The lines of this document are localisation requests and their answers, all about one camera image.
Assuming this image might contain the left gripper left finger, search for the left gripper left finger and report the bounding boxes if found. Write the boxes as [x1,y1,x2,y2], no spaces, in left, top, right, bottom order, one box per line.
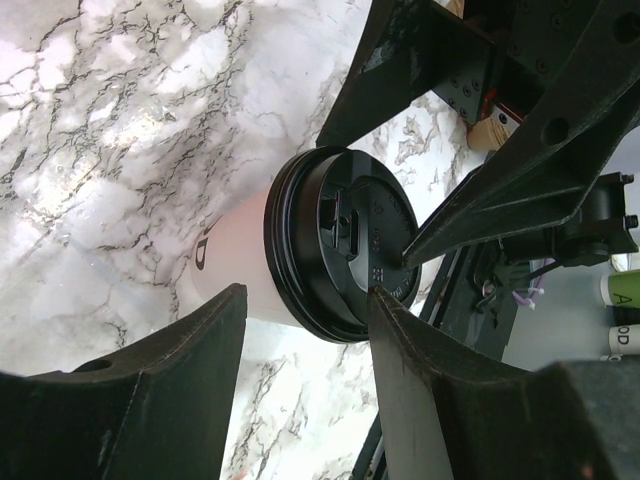
[1,284,247,479]

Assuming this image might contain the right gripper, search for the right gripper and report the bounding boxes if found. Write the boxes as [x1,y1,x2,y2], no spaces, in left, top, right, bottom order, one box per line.
[316,1,639,267]

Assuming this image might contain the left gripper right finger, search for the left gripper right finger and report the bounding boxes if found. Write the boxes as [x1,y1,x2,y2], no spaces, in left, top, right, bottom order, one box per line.
[368,287,615,479]

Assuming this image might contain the white paper coffee cup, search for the white paper coffee cup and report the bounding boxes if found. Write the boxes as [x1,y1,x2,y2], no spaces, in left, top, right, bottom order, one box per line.
[189,186,313,331]

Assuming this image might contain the black coffee cup lid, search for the black coffee cup lid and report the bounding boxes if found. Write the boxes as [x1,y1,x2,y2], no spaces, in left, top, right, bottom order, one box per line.
[263,147,421,343]

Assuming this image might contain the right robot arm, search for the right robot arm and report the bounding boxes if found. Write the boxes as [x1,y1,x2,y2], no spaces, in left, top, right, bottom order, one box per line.
[317,1,639,268]

